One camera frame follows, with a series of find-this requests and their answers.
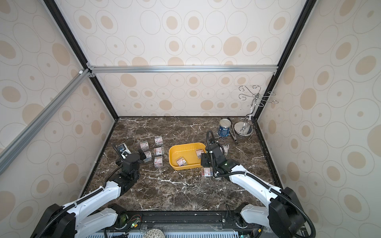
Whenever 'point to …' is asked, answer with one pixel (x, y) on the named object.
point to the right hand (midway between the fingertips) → (210, 155)
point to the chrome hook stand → (245, 127)
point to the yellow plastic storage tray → (188, 151)
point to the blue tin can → (224, 127)
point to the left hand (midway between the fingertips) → (137, 149)
